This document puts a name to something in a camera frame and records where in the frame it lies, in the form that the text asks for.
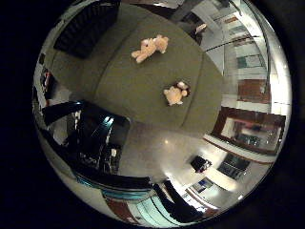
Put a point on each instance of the tan plush toy white patch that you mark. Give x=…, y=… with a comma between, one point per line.
x=174, y=94

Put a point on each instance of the wood framed glass cabinet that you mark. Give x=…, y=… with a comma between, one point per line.
x=248, y=130

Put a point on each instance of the pink cream plush bear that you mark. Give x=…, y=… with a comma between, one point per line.
x=149, y=48

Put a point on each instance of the small black box on floor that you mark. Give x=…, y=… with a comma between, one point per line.
x=200, y=164

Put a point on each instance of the black equipment cart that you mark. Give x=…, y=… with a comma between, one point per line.
x=92, y=140

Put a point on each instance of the black plastic crate container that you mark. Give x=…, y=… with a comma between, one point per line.
x=84, y=30

